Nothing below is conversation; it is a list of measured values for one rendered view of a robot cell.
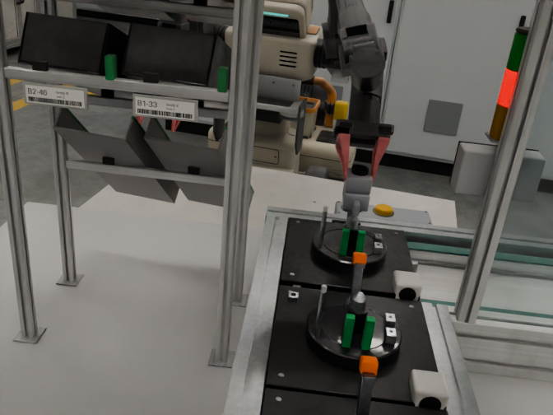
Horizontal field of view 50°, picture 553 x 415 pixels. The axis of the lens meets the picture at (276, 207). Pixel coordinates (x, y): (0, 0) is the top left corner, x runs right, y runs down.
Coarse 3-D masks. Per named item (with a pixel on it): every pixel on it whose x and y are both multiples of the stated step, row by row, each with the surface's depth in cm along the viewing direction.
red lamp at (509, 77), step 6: (504, 72) 84; (510, 72) 82; (516, 72) 81; (504, 78) 83; (510, 78) 82; (504, 84) 83; (510, 84) 82; (504, 90) 83; (510, 90) 83; (504, 96) 83; (510, 96) 83; (498, 102) 85; (504, 102) 84
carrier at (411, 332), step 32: (288, 288) 99; (288, 320) 91; (320, 320) 83; (352, 320) 81; (384, 320) 88; (416, 320) 94; (288, 352) 84; (320, 352) 84; (352, 352) 82; (384, 352) 83; (416, 352) 87; (288, 384) 78; (320, 384) 79; (352, 384) 80; (384, 384) 80; (416, 384) 78
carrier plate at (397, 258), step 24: (288, 240) 113; (384, 240) 117; (288, 264) 106; (312, 264) 106; (384, 264) 108; (408, 264) 109; (312, 288) 101; (336, 288) 101; (360, 288) 101; (384, 288) 101
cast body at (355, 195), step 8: (352, 168) 104; (360, 168) 104; (368, 168) 105; (352, 176) 103; (360, 176) 103; (368, 176) 103; (344, 184) 108; (352, 184) 103; (360, 184) 103; (368, 184) 103; (344, 192) 106; (352, 192) 104; (360, 192) 104; (368, 192) 103; (344, 200) 104; (352, 200) 104; (360, 200) 104; (368, 200) 103; (344, 208) 105; (352, 208) 104; (360, 208) 104
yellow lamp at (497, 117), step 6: (498, 108) 85; (504, 108) 84; (498, 114) 85; (504, 114) 84; (492, 120) 87; (498, 120) 85; (504, 120) 84; (492, 126) 86; (498, 126) 85; (492, 132) 86; (498, 132) 85; (498, 138) 86
